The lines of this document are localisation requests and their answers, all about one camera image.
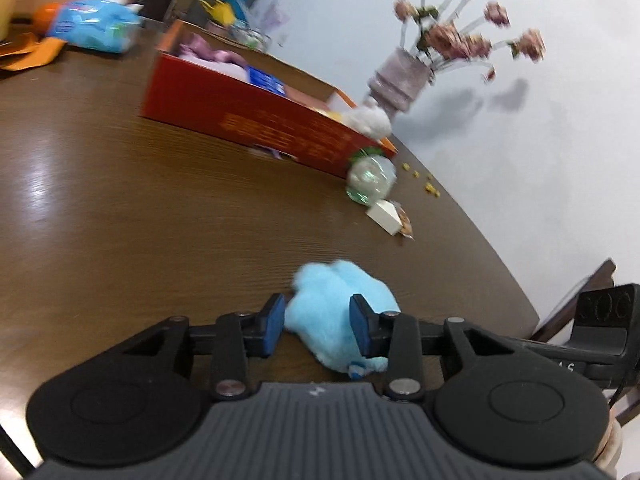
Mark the pink cloth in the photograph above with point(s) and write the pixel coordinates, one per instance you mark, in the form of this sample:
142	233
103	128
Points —
231	59

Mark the small white box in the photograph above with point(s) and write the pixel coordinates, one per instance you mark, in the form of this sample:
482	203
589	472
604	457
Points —
386	216

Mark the scattered yellow crumbs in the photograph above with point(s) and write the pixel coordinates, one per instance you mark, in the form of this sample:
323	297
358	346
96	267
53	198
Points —
429	187

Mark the blue tissue packet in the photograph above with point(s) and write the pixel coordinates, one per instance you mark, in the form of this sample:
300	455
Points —
92	25

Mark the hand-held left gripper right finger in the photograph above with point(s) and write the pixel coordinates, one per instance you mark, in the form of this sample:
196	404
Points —
359	322

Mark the orange ribbon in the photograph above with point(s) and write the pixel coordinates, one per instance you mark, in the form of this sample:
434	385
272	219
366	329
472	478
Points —
30	55

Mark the small snack wrapper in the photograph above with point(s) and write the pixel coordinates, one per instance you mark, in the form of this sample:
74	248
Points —
407	222

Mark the purple cloth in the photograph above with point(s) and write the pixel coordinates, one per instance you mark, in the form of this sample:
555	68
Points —
202	49

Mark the artificial pink flowers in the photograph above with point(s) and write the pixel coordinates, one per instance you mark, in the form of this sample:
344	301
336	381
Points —
460	35

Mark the yellow and white plush toy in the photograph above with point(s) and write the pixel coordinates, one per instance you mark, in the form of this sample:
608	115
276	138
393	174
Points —
370	120

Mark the wooden chair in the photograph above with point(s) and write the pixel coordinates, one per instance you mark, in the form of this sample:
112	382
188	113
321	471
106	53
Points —
590	285

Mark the light blue plush toy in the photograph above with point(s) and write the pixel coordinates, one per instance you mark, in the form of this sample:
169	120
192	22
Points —
325	310

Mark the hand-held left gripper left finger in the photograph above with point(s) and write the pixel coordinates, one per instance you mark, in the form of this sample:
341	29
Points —
274	321

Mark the red cardboard box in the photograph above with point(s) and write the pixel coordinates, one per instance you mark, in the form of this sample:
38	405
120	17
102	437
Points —
240	115

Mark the blue and white packet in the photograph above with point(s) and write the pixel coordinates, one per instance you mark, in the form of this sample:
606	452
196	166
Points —
265	81

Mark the pink vase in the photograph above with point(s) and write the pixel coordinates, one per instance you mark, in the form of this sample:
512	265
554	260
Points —
400	82

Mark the orange ball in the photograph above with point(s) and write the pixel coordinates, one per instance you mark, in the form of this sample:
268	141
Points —
46	16

